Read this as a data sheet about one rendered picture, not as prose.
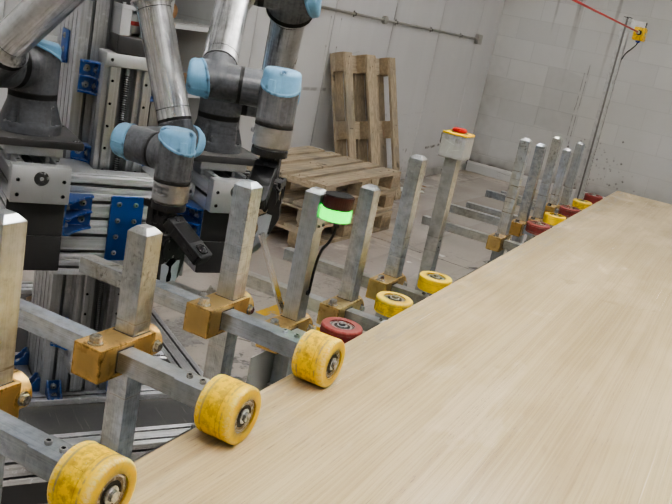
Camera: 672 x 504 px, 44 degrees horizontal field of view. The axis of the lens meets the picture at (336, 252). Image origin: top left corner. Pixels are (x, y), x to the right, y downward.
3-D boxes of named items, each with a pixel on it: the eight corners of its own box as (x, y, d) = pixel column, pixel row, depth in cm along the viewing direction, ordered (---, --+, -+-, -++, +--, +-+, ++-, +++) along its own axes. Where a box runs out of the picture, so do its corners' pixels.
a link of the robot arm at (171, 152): (174, 123, 174) (206, 133, 170) (167, 174, 177) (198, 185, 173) (148, 124, 167) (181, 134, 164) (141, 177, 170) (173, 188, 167)
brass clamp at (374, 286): (362, 296, 206) (366, 277, 205) (385, 285, 218) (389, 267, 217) (385, 304, 204) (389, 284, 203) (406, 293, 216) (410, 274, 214)
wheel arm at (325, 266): (281, 262, 220) (284, 247, 219) (287, 260, 223) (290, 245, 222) (432, 315, 202) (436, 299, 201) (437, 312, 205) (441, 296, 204)
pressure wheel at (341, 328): (303, 376, 159) (314, 320, 156) (323, 364, 166) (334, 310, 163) (339, 391, 156) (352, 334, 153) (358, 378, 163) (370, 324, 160)
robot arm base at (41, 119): (-8, 120, 212) (-5, 81, 209) (54, 126, 219) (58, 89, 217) (1, 133, 199) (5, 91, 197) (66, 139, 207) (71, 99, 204)
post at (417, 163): (370, 335, 215) (410, 153, 203) (375, 332, 219) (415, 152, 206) (382, 340, 214) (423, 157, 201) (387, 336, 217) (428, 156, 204)
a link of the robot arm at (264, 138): (289, 132, 157) (247, 123, 158) (285, 156, 159) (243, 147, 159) (296, 128, 165) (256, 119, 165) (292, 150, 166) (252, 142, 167)
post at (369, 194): (320, 382, 195) (361, 183, 182) (327, 378, 198) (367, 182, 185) (333, 387, 194) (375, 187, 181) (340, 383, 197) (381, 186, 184)
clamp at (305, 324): (254, 346, 162) (258, 322, 161) (290, 329, 174) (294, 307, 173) (279, 356, 160) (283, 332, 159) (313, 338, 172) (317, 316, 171)
